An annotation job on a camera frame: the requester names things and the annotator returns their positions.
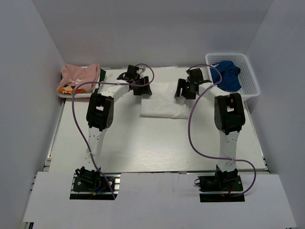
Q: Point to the white SpongeBob print t-shirt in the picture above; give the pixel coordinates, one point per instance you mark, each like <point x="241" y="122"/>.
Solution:
<point x="163" y="104"/>

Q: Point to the white plastic basket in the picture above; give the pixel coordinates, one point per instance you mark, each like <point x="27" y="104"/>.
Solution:
<point x="246" y="77"/>

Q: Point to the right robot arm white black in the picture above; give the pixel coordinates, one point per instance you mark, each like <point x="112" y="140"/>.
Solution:
<point x="229" y="118"/>

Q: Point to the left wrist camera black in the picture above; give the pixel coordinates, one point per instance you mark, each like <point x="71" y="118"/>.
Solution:
<point x="130" y="75"/>

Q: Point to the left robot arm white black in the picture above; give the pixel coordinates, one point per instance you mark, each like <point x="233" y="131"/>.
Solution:
<point x="100" y="115"/>

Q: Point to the blue crumpled t-shirt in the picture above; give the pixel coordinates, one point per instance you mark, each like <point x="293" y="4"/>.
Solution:
<point x="230" y="72"/>

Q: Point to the folded white green t-shirt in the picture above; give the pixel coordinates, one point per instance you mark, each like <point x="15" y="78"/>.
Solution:
<point x="87" y="94"/>

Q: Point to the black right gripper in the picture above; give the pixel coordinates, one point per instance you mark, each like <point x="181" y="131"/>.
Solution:
<point x="181" y="84"/>

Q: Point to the folded pink t-shirt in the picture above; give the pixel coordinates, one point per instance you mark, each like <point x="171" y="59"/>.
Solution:
<point x="73" y="75"/>

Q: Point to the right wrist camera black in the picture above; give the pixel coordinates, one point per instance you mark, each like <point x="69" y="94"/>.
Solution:
<point x="195" y="76"/>

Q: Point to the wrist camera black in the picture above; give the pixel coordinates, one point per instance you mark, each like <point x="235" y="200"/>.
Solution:
<point x="195" y="76"/>
<point x="130" y="75"/>

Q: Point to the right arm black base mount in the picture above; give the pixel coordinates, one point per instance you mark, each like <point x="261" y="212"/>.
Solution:
<point x="212" y="192"/>

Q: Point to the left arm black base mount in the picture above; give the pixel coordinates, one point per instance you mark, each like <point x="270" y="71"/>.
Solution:
<point x="91" y="185"/>

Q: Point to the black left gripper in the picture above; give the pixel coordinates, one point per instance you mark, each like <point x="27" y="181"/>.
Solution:
<point x="145" y="89"/>

